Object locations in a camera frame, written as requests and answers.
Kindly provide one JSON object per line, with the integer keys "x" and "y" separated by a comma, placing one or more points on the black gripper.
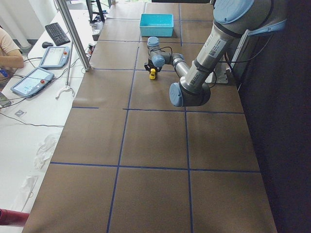
{"x": 149, "y": 66}

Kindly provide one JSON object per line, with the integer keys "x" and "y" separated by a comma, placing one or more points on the yellow beetle toy car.
{"x": 152, "y": 74}

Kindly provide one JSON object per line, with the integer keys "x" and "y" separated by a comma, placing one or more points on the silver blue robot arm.
{"x": 231, "y": 19}

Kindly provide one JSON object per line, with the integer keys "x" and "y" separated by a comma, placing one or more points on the light blue plastic bin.
{"x": 159, "y": 25}

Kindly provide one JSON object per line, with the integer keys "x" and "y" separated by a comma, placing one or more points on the far teach pendant tablet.
{"x": 55, "y": 57}

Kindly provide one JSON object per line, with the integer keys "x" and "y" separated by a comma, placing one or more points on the teach pendant tablet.
{"x": 55, "y": 57}
{"x": 32, "y": 83}

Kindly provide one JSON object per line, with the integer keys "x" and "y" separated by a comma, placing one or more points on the black keyboard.
{"x": 57, "y": 34}

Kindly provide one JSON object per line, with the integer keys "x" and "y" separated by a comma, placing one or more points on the brown paper table cover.
{"x": 128, "y": 161}

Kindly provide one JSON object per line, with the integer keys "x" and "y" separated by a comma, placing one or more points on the black computer mouse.
{"x": 46, "y": 45}

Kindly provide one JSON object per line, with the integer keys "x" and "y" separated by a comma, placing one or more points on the near teach pendant tablet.
{"x": 32, "y": 83}

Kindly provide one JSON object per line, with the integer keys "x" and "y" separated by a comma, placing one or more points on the white crumpled cloth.
{"x": 46, "y": 150}

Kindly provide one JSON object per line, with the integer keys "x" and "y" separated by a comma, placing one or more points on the seated person in peach shirt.
{"x": 11, "y": 58}

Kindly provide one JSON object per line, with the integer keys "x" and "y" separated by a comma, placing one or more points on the white plastic bag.
{"x": 24, "y": 193}

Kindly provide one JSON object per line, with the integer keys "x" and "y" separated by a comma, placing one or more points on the red object at edge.
{"x": 13, "y": 218}

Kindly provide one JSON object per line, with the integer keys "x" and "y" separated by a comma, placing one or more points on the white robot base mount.
{"x": 219, "y": 75}

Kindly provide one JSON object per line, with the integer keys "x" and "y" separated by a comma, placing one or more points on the aluminium frame post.
{"x": 65, "y": 13}

